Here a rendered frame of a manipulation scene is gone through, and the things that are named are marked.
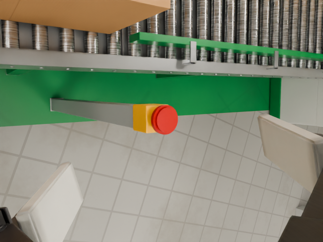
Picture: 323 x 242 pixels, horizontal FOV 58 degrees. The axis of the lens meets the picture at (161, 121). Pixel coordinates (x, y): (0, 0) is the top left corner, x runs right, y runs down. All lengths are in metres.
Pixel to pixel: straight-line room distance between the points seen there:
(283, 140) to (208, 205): 2.17
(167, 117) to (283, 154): 0.52
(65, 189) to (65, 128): 1.48
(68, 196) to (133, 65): 0.97
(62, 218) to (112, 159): 1.61
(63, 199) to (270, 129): 0.13
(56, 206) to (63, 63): 0.89
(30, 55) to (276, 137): 0.91
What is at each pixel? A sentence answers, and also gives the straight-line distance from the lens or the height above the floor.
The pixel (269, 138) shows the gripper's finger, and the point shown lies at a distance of 0.19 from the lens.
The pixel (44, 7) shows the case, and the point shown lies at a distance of 0.88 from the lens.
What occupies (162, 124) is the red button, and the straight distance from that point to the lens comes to 0.67.
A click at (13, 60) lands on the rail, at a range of 1.01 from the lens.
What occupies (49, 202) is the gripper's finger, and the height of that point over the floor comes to 1.44.
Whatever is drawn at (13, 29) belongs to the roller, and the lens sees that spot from 1.07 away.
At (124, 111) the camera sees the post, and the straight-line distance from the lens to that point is 0.80.
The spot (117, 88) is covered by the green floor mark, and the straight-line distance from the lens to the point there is 1.75.
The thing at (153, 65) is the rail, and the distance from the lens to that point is 1.18.
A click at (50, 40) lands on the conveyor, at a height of 0.49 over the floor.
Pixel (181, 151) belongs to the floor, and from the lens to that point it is 2.05.
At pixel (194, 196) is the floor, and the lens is 2.21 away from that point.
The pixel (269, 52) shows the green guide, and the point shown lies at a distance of 1.61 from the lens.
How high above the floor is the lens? 1.60
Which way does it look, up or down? 56 degrees down
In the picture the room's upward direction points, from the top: 99 degrees clockwise
